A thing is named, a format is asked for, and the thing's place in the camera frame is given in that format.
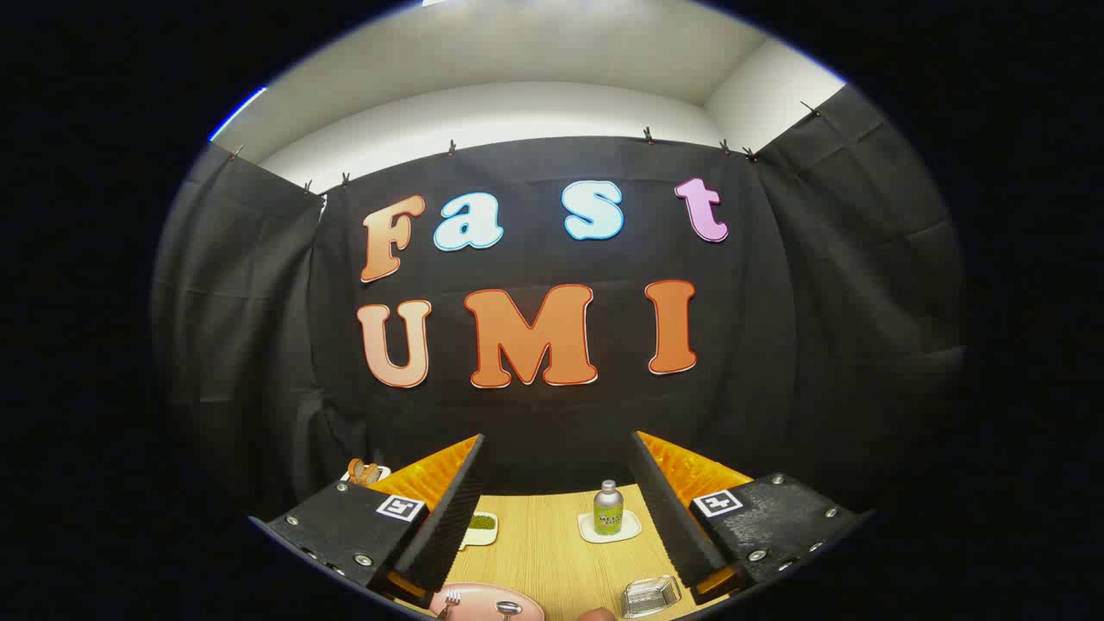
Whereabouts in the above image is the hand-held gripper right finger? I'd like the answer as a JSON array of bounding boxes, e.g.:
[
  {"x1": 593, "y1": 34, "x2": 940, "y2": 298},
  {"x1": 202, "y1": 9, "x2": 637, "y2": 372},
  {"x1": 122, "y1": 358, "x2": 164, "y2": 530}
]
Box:
[{"x1": 627, "y1": 430, "x2": 872, "y2": 605}]

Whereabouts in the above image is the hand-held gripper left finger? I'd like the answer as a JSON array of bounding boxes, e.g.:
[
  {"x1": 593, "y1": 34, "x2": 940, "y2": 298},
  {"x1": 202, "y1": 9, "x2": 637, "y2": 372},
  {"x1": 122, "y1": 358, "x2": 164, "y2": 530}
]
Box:
[{"x1": 248, "y1": 434, "x2": 486, "y2": 609}]

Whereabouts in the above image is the small white coaster tray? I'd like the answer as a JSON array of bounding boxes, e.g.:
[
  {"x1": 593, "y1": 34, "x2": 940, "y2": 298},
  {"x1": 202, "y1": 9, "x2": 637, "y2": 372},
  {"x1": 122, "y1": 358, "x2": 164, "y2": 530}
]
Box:
[{"x1": 577, "y1": 509, "x2": 643, "y2": 544}]

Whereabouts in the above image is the white divided dish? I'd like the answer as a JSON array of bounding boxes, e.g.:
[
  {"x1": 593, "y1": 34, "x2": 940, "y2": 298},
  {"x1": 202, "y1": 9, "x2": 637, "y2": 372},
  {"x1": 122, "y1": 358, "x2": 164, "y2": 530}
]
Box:
[{"x1": 459, "y1": 511, "x2": 499, "y2": 551}]

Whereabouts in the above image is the green drink bottle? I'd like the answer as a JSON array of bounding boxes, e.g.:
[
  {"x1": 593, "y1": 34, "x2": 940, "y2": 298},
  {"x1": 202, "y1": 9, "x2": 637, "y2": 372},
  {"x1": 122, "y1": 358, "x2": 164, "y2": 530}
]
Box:
[{"x1": 593, "y1": 480, "x2": 624, "y2": 536}]

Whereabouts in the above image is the pink plate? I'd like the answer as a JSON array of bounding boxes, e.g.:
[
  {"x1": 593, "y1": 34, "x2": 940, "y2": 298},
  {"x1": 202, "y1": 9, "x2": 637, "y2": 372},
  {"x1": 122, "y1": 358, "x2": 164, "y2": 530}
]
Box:
[{"x1": 429, "y1": 582, "x2": 546, "y2": 621}]

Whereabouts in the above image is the row of black cloth clips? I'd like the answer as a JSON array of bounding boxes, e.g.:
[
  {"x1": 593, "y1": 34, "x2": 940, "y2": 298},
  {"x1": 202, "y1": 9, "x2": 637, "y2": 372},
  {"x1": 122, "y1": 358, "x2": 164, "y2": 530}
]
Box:
[{"x1": 226, "y1": 102, "x2": 822, "y2": 192}]

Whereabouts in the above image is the metal wire cutlery rack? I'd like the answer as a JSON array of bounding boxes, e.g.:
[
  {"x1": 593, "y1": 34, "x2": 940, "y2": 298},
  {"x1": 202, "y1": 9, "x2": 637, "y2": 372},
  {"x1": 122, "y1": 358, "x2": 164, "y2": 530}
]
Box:
[{"x1": 621, "y1": 575, "x2": 682, "y2": 619}]

